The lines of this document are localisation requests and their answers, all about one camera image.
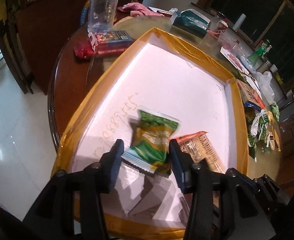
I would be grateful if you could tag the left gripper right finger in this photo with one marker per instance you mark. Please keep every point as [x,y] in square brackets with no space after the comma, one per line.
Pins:
[228,205]

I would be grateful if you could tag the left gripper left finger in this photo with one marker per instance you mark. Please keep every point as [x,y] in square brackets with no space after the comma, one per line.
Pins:
[69,206]

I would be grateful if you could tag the large orange cracker pack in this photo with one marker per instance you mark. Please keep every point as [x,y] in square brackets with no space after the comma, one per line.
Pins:
[198,146]

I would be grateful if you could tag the beige blue biscuit pack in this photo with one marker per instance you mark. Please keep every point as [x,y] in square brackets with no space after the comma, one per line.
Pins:
[249,96]

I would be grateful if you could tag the green pea snack packet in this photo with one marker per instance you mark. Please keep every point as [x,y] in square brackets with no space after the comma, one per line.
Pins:
[149,147]

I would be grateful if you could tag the green crumpled cloth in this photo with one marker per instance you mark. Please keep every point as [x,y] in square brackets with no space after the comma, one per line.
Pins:
[275,111]

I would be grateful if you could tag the white plastic bag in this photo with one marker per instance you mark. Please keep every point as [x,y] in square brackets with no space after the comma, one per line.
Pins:
[264,82]

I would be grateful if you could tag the printed advertising poster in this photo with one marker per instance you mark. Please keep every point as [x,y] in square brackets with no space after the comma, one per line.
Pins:
[241,68]

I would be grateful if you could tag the yellow taped tray box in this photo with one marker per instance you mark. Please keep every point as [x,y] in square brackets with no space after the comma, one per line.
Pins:
[160,88]

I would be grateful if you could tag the clear plastic container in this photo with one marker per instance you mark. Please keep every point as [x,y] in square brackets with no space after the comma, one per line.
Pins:
[228,43]

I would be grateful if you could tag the red snack package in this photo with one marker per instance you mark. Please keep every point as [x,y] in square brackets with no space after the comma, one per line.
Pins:
[103,44]

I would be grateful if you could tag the white paper roll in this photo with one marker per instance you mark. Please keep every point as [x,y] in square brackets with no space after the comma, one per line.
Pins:
[239,22]

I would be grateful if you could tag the white red jar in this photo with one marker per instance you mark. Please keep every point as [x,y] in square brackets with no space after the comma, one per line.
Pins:
[220,28]

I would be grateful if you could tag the teal tissue box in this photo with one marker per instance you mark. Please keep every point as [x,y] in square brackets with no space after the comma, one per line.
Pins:
[191,21]

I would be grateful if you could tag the clear plastic pitcher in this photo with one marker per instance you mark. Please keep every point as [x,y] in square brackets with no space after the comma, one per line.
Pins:
[101,15]

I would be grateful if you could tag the pink cloth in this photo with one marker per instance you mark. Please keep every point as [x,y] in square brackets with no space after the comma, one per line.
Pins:
[137,9]

